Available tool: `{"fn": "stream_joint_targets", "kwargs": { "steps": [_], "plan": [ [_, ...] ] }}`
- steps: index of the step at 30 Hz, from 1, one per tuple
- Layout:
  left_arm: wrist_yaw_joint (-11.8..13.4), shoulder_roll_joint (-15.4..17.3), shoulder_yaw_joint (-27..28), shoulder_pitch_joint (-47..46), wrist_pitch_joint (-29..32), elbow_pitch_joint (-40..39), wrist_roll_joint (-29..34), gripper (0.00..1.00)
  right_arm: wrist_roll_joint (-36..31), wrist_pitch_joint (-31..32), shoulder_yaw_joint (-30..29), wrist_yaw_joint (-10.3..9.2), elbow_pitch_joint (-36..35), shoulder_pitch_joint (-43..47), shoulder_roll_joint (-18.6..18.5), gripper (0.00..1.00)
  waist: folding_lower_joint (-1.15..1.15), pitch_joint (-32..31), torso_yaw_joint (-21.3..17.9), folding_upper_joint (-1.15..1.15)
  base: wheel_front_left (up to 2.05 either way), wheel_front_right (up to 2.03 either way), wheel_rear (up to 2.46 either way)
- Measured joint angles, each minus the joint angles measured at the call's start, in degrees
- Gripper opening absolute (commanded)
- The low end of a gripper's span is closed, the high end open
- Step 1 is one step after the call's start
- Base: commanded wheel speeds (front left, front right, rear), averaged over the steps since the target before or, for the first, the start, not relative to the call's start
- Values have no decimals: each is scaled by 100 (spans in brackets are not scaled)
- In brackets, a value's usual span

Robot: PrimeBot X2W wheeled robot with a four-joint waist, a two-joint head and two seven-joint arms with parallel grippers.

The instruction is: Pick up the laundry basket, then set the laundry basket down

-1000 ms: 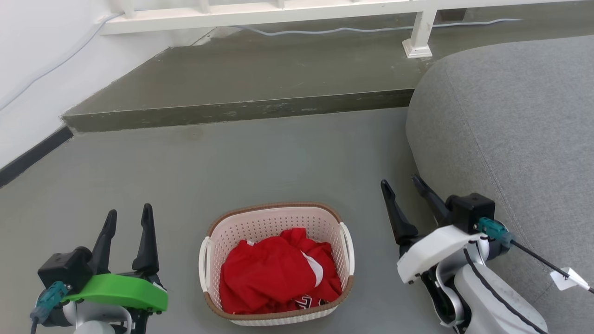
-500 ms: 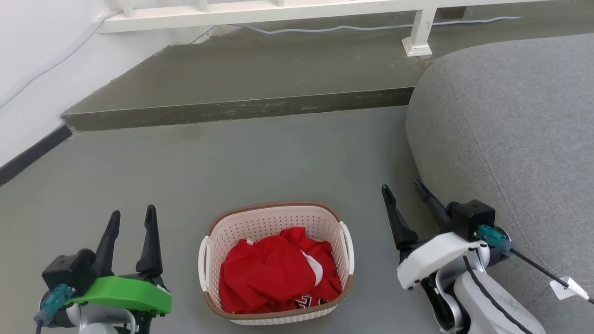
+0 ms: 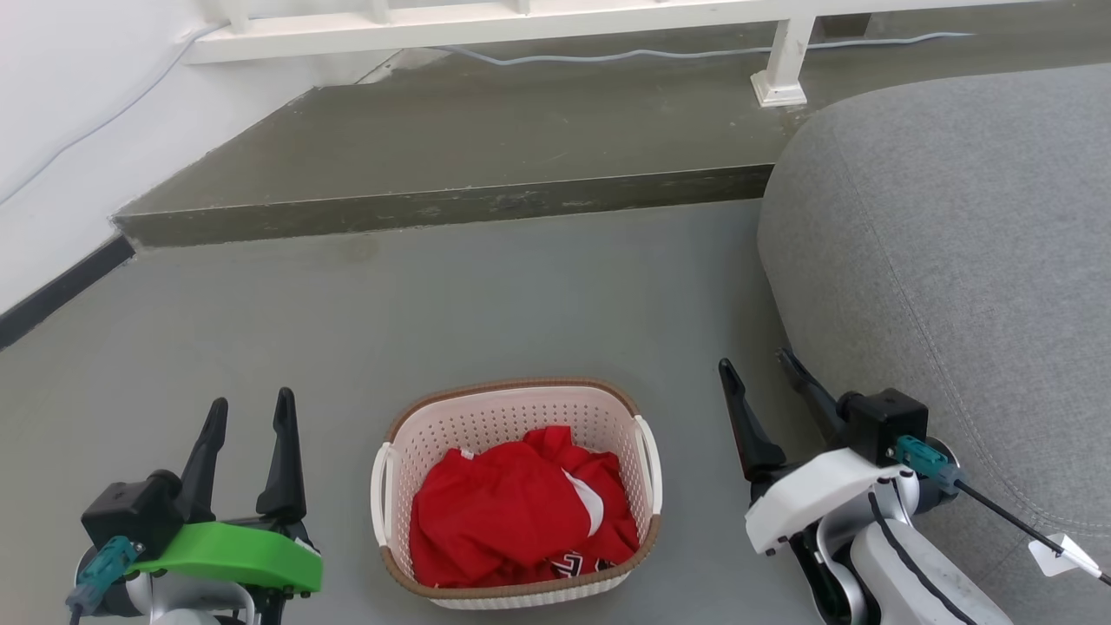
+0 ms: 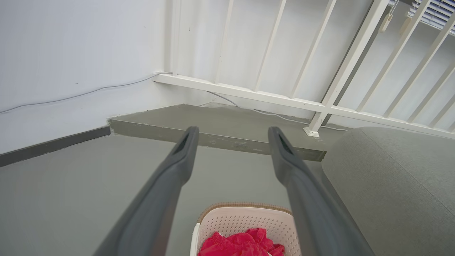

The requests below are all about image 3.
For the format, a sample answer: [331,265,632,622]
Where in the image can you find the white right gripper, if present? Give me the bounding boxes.
[718,348,914,557]

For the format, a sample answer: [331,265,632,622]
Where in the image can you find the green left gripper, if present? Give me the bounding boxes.
[130,388,324,595]

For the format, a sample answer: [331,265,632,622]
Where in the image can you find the cream perforated laundry basket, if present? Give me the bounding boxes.
[371,377,664,611]

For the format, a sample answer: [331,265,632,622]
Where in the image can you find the grey fabric sofa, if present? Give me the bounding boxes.
[757,62,1111,625]

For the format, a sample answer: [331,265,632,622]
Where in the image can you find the black baseboard strip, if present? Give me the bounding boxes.
[0,234,136,351]

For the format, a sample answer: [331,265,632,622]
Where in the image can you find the red jersey clothing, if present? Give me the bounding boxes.
[409,424,641,590]

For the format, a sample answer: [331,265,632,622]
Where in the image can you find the white wooden railing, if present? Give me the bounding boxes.
[182,0,1042,109]

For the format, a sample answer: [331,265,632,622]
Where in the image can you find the left arm cable teal connector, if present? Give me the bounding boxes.
[66,536,145,625]

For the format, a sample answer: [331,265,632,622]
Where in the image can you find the white paper cable tag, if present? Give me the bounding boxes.
[1028,533,1103,579]

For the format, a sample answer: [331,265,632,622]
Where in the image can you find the thin white wall cable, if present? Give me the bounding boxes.
[0,23,220,207]

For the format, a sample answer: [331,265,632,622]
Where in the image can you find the light blue floor cable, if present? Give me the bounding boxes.
[432,31,975,68]

